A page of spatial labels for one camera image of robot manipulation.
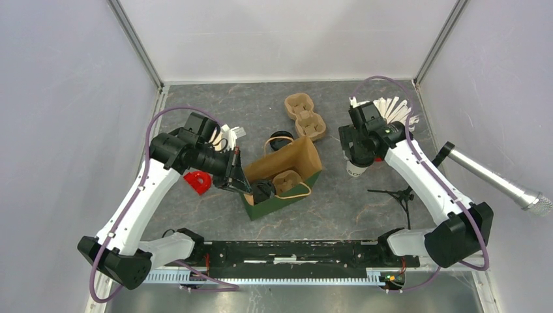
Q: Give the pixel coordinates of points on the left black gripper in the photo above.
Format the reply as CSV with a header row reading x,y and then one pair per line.
x,y
233,175

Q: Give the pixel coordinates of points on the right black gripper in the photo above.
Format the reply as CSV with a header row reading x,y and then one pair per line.
x,y
348,134

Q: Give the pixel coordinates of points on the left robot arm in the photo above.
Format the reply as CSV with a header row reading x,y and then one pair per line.
x,y
117,250

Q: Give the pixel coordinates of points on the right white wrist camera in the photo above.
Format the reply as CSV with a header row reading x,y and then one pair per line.
x,y
355,103

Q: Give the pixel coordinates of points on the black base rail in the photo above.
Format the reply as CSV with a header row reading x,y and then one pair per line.
x,y
295,259

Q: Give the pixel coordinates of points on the stack of cardboard cup carriers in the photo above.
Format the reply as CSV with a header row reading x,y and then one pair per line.
x,y
300,108

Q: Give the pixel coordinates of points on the stack of black lids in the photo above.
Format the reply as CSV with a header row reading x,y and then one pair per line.
x,y
280,139

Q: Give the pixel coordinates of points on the silver microphone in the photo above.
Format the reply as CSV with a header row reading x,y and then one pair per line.
x,y
527,199

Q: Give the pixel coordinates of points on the stack of white paper cups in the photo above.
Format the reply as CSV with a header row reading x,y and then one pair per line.
x,y
219,141

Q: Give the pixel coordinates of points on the single cardboard cup carrier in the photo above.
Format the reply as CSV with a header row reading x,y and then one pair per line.
x,y
286,180

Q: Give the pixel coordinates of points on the green paper bag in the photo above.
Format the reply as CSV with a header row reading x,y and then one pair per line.
x,y
301,156

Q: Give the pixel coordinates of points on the single white paper cup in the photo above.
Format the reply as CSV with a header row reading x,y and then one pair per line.
x,y
355,170

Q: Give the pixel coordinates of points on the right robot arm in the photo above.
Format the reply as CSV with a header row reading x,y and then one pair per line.
x,y
462,227

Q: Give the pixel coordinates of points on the red D-shaped object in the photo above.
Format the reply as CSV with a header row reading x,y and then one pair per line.
x,y
199,181

